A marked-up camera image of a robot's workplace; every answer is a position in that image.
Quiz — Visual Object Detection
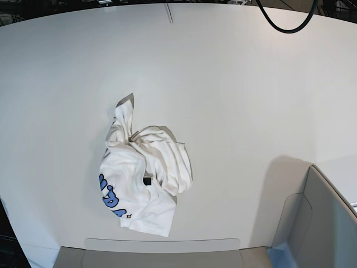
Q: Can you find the grey cardboard box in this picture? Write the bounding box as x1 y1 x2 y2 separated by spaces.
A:
54 165 356 267

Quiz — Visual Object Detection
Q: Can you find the white printed t-shirt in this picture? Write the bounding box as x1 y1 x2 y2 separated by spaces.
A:
99 94 193 237

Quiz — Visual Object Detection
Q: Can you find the black hanging cable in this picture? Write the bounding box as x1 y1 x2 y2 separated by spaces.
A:
255 0 316 34

